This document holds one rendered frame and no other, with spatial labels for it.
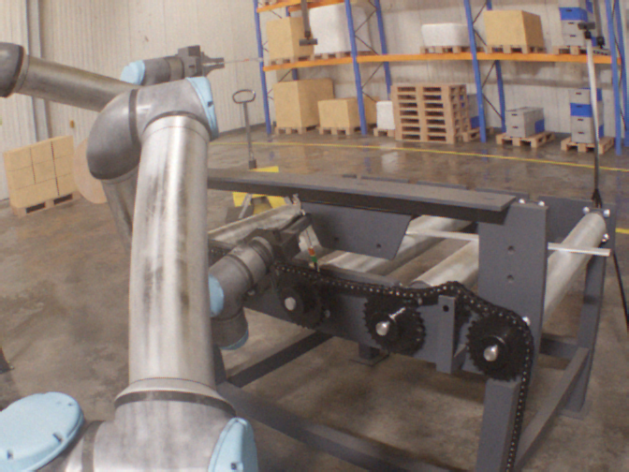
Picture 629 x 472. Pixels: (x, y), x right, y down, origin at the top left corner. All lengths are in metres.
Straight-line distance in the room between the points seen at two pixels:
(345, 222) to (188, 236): 0.72
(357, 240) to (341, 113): 10.02
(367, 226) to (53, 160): 7.63
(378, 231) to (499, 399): 0.52
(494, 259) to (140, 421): 0.82
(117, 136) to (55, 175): 7.79
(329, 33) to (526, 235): 10.40
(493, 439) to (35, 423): 1.06
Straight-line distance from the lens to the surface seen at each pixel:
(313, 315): 1.49
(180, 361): 0.64
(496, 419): 1.33
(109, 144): 0.95
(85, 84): 1.19
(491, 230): 1.15
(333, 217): 1.42
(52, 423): 0.64
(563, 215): 2.10
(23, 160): 8.56
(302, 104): 12.19
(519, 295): 1.17
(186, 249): 0.72
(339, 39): 11.28
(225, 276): 1.22
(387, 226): 1.32
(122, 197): 1.03
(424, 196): 1.16
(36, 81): 1.14
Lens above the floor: 1.45
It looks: 16 degrees down
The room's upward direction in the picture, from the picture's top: 6 degrees counter-clockwise
